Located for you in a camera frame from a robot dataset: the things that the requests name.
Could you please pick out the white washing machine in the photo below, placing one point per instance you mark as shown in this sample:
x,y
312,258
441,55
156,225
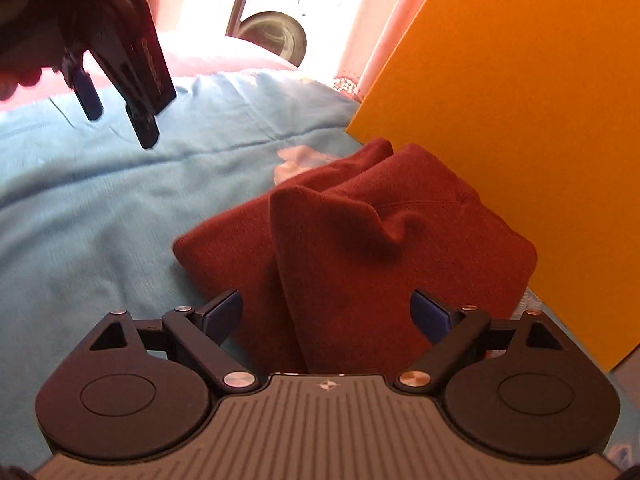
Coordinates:
x,y
309,34

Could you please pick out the dark red knit sweater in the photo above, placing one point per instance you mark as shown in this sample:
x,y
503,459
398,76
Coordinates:
x,y
326,262

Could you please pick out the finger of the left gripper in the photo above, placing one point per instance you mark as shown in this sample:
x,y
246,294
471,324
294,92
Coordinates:
x,y
124,42
82,85

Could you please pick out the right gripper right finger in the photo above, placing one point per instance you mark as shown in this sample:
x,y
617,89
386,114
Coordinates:
x,y
456,339

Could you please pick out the light blue floral bedsheet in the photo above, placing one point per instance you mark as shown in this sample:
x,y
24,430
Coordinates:
x,y
90,383

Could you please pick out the orange storage box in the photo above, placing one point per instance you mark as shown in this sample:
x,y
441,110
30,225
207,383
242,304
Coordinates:
x,y
536,104

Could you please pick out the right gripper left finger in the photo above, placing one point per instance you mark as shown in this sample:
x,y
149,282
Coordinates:
x,y
198,335

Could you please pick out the pink lace curtain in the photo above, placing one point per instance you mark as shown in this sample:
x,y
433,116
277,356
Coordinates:
x,y
377,29

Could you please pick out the pink pillow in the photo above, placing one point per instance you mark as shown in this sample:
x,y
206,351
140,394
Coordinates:
x,y
201,55

